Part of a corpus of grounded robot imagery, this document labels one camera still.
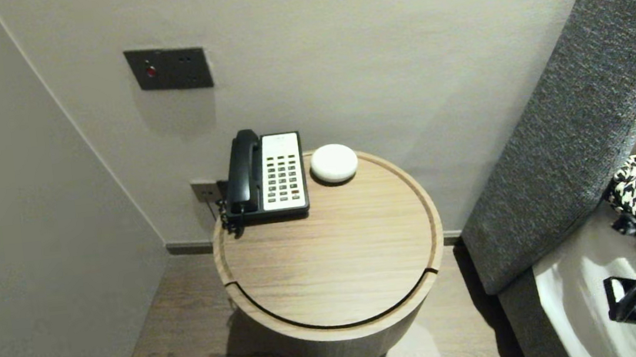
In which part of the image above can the curved wooden table drawer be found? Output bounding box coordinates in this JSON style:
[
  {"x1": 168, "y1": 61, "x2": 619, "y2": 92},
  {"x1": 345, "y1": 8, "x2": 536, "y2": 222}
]
[{"x1": 224, "y1": 259, "x2": 451, "y2": 357}]

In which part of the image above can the white pebble-shaped device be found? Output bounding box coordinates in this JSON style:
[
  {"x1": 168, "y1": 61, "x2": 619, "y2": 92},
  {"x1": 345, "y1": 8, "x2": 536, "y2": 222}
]
[{"x1": 307, "y1": 142, "x2": 360, "y2": 187}]

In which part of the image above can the black white desk telephone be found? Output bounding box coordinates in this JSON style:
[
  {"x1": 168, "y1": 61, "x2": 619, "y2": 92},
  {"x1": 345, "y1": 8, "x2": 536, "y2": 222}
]
[{"x1": 218, "y1": 131, "x2": 310, "y2": 224}]

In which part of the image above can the round wooden side table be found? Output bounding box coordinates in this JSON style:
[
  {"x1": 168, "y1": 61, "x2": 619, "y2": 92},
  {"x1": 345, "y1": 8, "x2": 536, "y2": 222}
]
[{"x1": 204, "y1": 138, "x2": 452, "y2": 338}]

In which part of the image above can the black telephone handset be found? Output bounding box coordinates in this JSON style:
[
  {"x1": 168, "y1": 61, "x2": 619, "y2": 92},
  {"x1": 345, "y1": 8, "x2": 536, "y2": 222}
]
[{"x1": 220, "y1": 128, "x2": 267, "y2": 216}]

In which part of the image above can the grey fabric bed base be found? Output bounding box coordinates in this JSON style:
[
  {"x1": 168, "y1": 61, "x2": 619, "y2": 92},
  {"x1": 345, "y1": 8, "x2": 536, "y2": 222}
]
[{"x1": 494, "y1": 271, "x2": 577, "y2": 357}]

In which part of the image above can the grey fabric headboard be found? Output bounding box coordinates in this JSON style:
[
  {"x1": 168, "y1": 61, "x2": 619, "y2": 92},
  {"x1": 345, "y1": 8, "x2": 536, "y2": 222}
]
[{"x1": 437, "y1": 0, "x2": 636, "y2": 298}]

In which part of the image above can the white bed sheet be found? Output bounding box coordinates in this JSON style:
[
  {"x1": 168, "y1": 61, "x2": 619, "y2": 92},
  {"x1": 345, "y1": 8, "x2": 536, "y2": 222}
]
[{"x1": 527, "y1": 198, "x2": 636, "y2": 357}]

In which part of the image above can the black coiled phone cord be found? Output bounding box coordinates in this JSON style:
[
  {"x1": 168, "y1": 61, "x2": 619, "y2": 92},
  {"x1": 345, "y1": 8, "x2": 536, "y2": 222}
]
[{"x1": 215, "y1": 197, "x2": 246, "y2": 238}]

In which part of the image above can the beige wall socket plate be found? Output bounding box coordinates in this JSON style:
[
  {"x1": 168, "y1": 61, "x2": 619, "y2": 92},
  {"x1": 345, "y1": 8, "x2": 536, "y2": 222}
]
[{"x1": 190, "y1": 179, "x2": 220, "y2": 205}]

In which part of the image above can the dark wall switch panel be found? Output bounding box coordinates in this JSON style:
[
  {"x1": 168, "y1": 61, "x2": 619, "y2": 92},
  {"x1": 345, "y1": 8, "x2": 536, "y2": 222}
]
[{"x1": 123, "y1": 42, "x2": 215, "y2": 96}]

